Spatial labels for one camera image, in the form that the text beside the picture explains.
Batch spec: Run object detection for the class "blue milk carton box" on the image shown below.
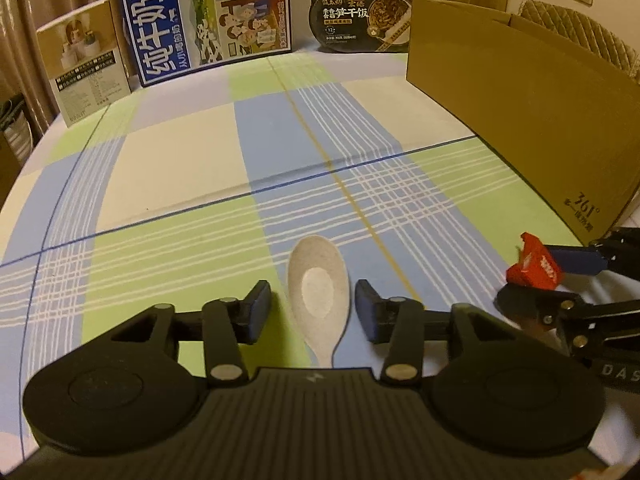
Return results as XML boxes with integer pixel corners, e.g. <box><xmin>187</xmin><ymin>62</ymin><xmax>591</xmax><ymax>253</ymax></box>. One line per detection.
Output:
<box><xmin>115</xmin><ymin>0</ymin><xmax>292</xmax><ymax>88</ymax></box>

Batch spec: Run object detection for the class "brown cardboard box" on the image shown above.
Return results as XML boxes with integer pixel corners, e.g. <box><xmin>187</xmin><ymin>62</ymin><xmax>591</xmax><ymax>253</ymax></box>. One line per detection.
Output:
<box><xmin>406</xmin><ymin>0</ymin><xmax>640</xmax><ymax>248</ymax></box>

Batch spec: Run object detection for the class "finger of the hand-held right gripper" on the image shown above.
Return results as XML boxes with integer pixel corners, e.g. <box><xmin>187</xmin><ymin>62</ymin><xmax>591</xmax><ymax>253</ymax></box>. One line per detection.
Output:
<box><xmin>495</xmin><ymin>284</ymin><xmax>586</xmax><ymax>336</ymax></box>
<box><xmin>542</xmin><ymin>227</ymin><xmax>640</xmax><ymax>283</ymax></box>

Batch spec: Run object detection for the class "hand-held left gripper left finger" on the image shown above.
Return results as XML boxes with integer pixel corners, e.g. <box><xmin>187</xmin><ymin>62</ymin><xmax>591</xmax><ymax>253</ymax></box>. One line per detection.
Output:
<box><xmin>102</xmin><ymin>280</ymin><xmax>272</xmax><ymax>387</ymax></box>

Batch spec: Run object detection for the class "checked cloth desktop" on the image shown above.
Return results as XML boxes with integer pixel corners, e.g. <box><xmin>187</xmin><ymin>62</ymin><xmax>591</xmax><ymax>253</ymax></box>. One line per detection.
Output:
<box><xmin>0</xmin><ymin>42</ymin><xmax>626</xmax><ymax>466</ymax></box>

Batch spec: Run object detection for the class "black instant meal bowl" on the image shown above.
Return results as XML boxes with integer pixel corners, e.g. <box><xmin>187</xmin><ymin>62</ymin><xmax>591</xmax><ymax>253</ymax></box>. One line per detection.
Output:
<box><xmin>309</xmin><ymin>0</ymin><xmax>413</xmax><ymax>55</ymax></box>

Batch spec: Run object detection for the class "brown shiny curtain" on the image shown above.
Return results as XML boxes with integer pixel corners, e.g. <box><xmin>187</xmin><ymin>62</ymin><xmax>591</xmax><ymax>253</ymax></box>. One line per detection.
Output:
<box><xmin>0</xmin><ymin>0</ymin><xmax>121</xmax><ymax>136</ymax></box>

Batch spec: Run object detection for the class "red snack packet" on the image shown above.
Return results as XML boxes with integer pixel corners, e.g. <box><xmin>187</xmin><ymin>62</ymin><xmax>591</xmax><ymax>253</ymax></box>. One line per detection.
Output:
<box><xmin>506</xmin><ymin>232</ymin><xmax>563</xmax><ymax>290</ymax></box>

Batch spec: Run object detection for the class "beige spoon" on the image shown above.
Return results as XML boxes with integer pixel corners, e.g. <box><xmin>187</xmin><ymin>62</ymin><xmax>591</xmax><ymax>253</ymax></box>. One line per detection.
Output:
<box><xmin>287</xmin><ymin>235</ymin><xmax>350</xmax><ymax>368</ymax></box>

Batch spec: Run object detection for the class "white product box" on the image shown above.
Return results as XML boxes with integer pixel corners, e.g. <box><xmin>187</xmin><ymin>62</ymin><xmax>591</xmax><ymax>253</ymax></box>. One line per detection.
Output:
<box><xmin>36</xmin><ymin>0</ymin><xmax>132</xmax><ymax>127</ymax></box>

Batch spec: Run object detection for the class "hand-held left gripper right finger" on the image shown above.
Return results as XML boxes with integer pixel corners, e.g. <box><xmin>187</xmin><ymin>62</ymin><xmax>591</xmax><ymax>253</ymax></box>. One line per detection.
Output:
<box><xmin>354</xmin><ymin>280</ymin><xmax>523</xmax><ymax>387</ymax></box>

